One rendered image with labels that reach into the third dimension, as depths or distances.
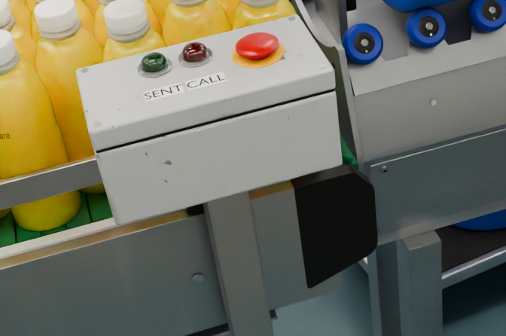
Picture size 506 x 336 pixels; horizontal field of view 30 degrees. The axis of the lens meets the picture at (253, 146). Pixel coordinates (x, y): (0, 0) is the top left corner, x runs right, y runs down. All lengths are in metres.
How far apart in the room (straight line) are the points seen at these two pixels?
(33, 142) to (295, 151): 0.26
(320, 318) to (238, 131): 1.31
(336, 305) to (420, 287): 0.75
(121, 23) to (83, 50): 0.06
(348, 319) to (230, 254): 1.17
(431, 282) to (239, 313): 0.45
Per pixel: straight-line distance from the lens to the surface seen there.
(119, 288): 0.99
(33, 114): 0.90
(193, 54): 0.78
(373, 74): 1.06
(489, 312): 2.05
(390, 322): 1.58
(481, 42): 1.10
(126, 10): 0.88
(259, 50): 0.77
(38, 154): 0.92
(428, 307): 1.36
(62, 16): 0.90
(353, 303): 2.07
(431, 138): 1.11
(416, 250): 1.28
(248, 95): 0.74
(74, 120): 0.94
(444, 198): 1.24
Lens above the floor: 1.51
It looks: 37 degrees down
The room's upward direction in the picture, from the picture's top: 9 degrees counter-clockwise
